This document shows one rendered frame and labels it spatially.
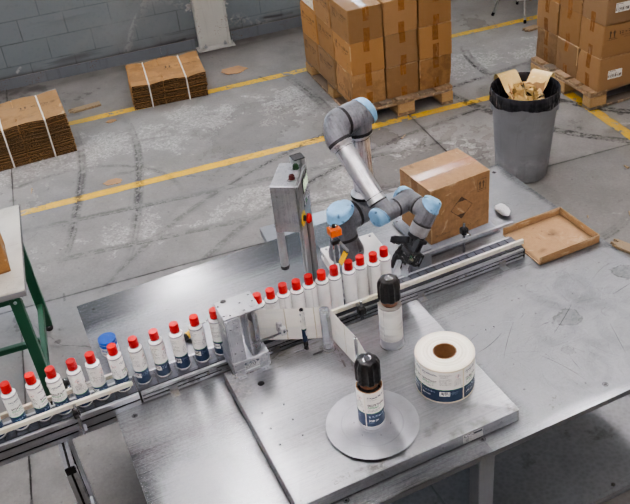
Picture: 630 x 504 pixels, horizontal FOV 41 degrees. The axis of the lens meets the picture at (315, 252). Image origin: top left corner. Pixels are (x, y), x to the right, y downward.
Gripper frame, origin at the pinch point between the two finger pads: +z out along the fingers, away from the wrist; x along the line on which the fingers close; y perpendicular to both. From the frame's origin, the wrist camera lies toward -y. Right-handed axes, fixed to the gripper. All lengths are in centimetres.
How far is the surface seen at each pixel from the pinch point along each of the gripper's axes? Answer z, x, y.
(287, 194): -25, -59, 0
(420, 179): -31.4, 17.2, -30.6
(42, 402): 66, -122, 3
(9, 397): 64, -133, 3
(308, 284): 7.8, -37.7, 1.8
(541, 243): -26, 65, 2
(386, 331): 7.2, -19.0, 31.0
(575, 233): -34, 80, 3
